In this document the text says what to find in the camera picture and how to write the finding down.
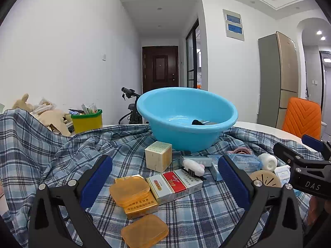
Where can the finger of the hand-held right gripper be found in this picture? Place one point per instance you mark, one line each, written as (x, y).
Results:
(284, 149)
(313, 142)

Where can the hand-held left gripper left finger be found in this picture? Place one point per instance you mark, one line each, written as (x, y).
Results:
(97, 180)

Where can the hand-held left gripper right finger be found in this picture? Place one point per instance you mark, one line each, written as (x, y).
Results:
(234, 180)

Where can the blue plastic basin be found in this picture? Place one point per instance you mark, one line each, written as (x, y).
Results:
(165, 134)

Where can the yellow green container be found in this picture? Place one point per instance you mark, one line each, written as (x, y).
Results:
(86, 124)

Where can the person's right hand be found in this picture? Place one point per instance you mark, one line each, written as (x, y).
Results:
(315, 209)

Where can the white plastic bottle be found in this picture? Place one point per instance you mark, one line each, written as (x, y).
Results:
(267, 161)

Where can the small light blue box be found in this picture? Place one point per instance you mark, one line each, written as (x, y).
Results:
(215, 171)

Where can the light blue tissue packet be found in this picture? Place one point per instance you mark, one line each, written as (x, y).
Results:
(244, 162)

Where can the light blue white box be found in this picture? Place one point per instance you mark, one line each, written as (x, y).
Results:
(283, 173)

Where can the orange chair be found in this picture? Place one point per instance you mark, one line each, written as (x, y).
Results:
(301, 118)

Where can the pink headband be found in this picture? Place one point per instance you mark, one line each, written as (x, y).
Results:
(239, 150)

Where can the round beige vented lid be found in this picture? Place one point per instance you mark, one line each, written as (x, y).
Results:
(266, 179)

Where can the pale grey long box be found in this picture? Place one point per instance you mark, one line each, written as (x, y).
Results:
(199, 160)

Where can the black white pink plush toy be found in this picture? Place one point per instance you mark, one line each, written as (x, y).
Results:
(192, 166)

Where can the gold blue cigarette pack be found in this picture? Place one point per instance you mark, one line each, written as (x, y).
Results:
(141, 208)

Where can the blue plaid cloth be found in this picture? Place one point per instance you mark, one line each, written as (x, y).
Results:
(51, 155)

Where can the red white cigarette pack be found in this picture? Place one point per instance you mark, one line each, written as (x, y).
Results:
(175, 186)

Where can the cream cube box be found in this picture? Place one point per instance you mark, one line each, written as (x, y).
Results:
(157, 157)

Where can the grey gold refrigerator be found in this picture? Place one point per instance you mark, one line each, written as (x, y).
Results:
(269, 82)

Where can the black scooter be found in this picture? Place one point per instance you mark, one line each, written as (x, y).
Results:
(132, 113)

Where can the pile of beige plush toys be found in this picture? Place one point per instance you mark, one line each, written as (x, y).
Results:
(51, 118)

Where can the dark brown door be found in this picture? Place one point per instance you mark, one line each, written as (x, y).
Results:
(160, 69)

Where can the black framed glass door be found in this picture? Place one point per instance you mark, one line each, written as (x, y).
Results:
(190, 56)

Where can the white electrical panel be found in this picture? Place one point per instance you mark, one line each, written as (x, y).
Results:
(234, 24)

